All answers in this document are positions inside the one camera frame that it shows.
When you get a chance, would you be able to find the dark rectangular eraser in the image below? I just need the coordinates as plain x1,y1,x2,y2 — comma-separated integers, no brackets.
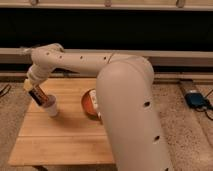
29,86,49,106

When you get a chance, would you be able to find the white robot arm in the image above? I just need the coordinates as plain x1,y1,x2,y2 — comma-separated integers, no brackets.
25,43,175,171

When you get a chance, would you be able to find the orange round plate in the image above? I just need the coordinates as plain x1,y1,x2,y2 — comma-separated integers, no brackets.
81,89,100,117

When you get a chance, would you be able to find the white bottle on plate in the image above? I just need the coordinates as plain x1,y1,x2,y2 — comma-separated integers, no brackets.
89,89,98,110

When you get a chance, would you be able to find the wooden table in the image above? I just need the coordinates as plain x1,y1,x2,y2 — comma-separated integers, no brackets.
9,78,113,166

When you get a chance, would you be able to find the blue box on floor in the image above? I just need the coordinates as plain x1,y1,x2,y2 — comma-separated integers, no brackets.
184,93,212,108

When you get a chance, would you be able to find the black cable on floor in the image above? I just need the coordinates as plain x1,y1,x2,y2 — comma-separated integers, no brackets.
0,84,12,99

